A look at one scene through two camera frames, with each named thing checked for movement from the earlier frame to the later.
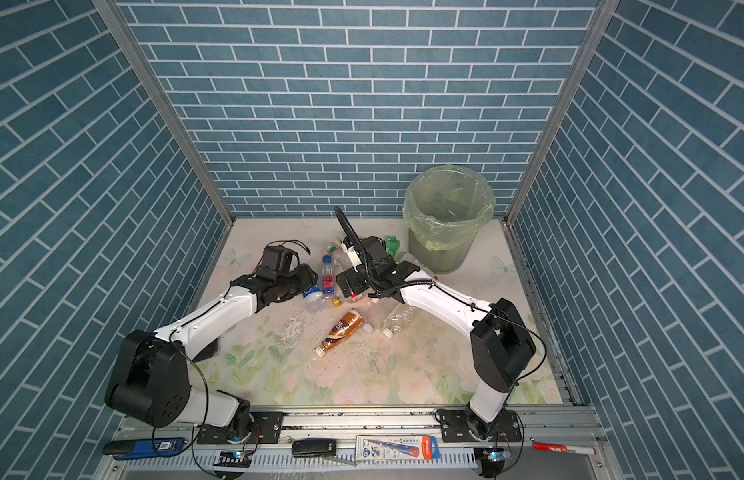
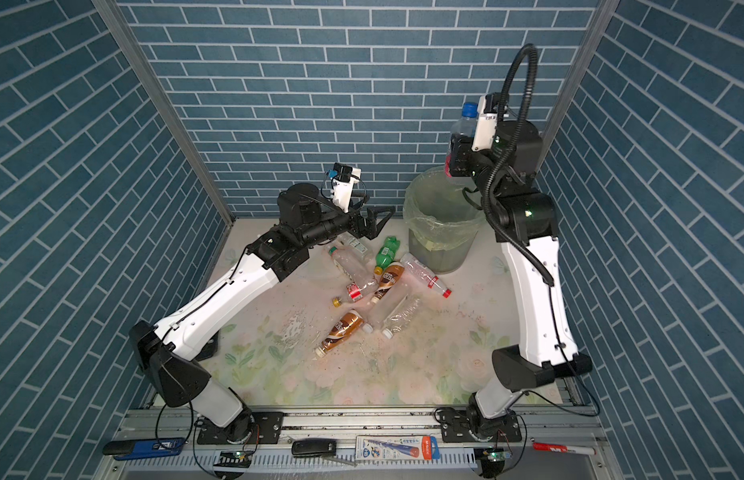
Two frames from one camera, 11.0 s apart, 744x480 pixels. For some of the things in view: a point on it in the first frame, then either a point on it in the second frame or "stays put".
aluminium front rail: x=557 y=444 stays put
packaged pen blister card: x=396 y=447 stays put
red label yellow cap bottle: x=337 y=302 stays put
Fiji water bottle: x=328 y=276 → x=466 y=124
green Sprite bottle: x=392 y=245 stays put
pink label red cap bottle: x=409 y=257 stays put
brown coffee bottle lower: x=345 y=327 stays put
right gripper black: x=352 y=275 → x=461 y=150
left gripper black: x=306 y=277 → x=366 y=229
